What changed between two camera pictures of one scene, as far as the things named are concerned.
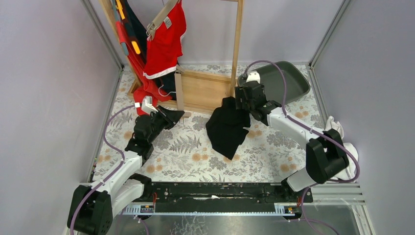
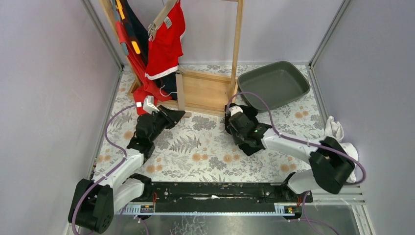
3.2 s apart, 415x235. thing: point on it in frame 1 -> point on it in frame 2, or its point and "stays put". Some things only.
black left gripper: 160,116 stays put
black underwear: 226,127 -> 251,148
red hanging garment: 148,87 stays put
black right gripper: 244,98 -> 239,119
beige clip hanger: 166,8 stays put
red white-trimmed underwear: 167,45 stays put
